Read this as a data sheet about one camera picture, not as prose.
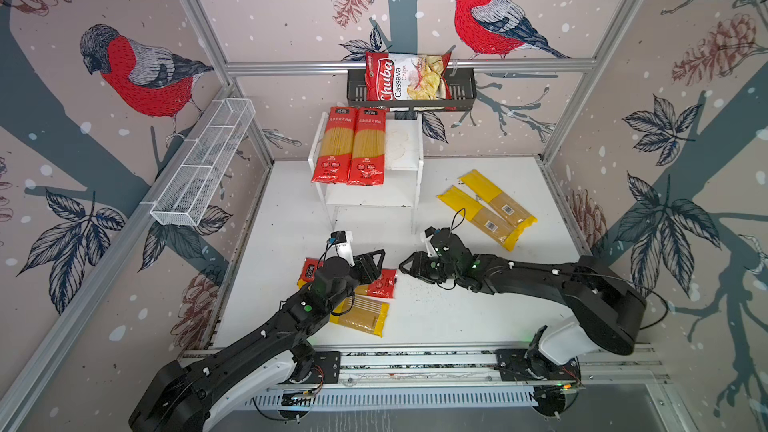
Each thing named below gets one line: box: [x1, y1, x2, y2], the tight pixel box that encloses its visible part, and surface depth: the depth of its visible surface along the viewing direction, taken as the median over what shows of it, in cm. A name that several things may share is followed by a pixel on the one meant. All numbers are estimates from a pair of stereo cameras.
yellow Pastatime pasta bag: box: [329, 295, 390, 338], surface depth 81 cm
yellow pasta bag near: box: [436, 185, 519, 251], surface depth 102 cm
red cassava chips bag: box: [365, 51, 452, 101], surface depth 89 cm
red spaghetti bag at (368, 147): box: [347, 107, 386, 186], surface depth 76 cm
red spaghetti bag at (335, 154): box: [311, 106, 358, 184], surface depth 77 cm
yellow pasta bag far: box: [458, 169, 538, 229], surface depth 109 cm
